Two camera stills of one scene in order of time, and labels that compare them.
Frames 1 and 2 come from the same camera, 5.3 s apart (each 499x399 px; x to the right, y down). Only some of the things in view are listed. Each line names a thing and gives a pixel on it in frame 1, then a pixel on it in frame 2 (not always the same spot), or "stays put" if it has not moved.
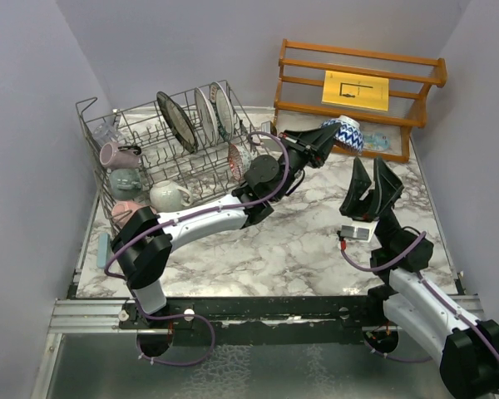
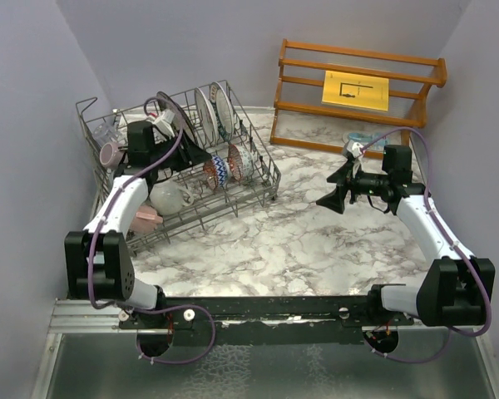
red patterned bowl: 349,135 → 217,172
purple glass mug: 117,156 stays put
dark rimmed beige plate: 178,121 stays put
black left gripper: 313,145 → 189,154
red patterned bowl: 239,159 stays put
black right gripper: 378,202 → 343,175
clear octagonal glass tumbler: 106,133 stays put
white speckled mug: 166,196 stays put
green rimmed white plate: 222,108 stays put
